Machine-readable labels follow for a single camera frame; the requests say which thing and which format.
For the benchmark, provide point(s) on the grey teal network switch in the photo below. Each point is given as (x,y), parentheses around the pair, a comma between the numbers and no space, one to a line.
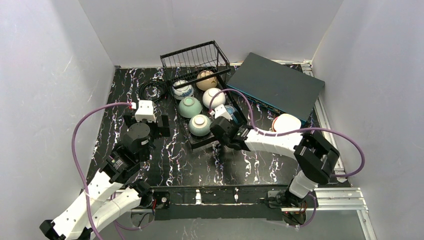
(277,86)

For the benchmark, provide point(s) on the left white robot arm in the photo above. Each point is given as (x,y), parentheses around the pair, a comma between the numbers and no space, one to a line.
(106,179)

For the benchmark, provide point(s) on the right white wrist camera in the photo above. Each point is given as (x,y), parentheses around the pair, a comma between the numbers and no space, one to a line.
(220,111)

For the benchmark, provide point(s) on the orange bowl white inside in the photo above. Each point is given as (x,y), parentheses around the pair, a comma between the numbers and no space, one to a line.
(285,123)

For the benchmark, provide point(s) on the blue white patterned bowl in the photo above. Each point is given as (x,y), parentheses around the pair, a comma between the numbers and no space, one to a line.
(183,92)

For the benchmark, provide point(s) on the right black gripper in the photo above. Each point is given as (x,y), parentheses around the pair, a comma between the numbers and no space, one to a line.
(219,127)

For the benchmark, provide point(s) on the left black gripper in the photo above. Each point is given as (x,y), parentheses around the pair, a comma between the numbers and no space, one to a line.
(162,124)

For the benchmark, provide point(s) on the white ribbed ceramic bowl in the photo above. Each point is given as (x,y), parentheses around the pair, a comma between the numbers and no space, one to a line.
(211,98)

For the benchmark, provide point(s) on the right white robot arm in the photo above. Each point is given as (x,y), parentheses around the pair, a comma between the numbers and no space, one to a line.
(316,156)

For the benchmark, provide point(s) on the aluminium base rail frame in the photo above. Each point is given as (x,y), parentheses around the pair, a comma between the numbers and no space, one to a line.
(246,202)

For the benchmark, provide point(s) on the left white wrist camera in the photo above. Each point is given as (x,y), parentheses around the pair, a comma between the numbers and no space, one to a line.
(145,111)

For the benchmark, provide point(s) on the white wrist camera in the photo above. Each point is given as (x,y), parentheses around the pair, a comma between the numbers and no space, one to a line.
(220,111)
(145,111)

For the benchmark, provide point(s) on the green lined ceramic bowl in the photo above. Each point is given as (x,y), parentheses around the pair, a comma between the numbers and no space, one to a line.
(199,125)

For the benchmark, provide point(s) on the dark blue glazed bowl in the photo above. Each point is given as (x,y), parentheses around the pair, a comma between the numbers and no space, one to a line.
(231,110)

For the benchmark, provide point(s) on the pale green ceramic bowl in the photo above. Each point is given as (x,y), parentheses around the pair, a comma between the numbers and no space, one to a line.
(189,107)

